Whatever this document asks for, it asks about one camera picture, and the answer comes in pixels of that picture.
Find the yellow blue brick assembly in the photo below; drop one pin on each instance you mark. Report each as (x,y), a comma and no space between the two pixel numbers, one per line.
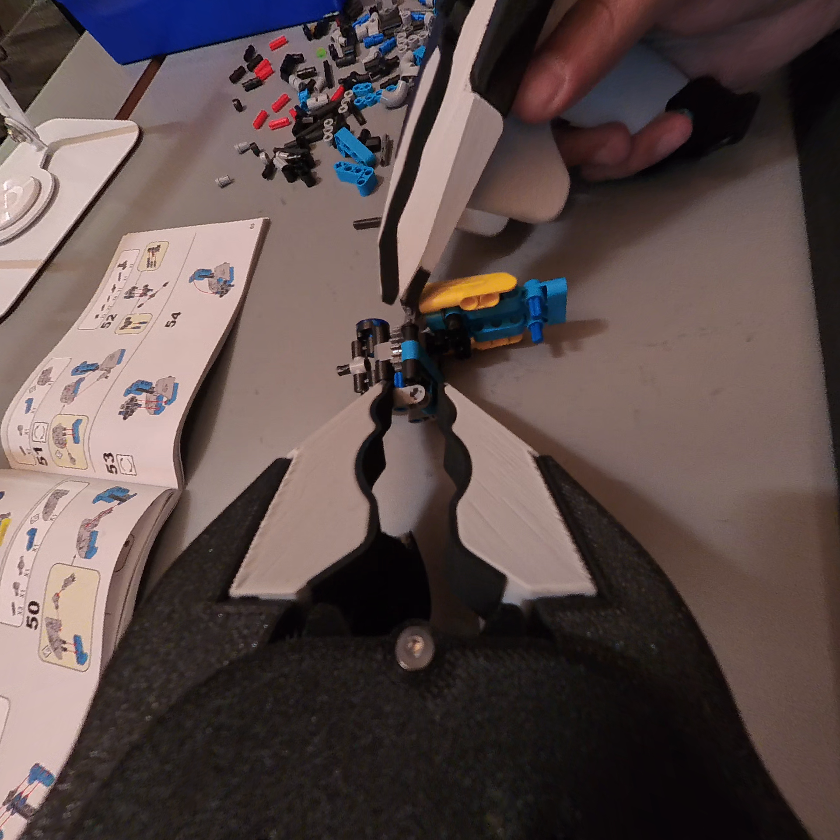
(473,295)

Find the building instruction booklet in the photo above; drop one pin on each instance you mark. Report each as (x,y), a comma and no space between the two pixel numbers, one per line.
(118,355)

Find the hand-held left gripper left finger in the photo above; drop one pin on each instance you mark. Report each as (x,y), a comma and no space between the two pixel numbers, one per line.
(295,525)

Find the white stand base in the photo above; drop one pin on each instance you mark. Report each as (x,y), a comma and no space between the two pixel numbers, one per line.
(66,184)

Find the pile of loose brick parts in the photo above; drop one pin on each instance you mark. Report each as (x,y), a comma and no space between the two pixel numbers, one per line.
(328,92)

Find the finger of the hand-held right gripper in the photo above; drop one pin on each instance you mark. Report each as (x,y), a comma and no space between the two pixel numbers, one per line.
(446,158)

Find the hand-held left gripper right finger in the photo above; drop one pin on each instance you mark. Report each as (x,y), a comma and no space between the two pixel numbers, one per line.
(525,525)

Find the person's right hand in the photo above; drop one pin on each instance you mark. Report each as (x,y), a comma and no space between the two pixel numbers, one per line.
(683,33)

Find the black blue brick assembly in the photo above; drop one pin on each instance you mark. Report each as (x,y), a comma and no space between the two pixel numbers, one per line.
(394,348)

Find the blue plastic bin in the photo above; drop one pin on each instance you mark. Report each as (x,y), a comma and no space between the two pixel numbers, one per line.
(184,26)

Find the black axle rod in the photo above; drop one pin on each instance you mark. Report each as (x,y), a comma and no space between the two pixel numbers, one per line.
(369,223)

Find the grey desk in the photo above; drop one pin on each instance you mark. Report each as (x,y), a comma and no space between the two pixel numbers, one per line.
(683,433)

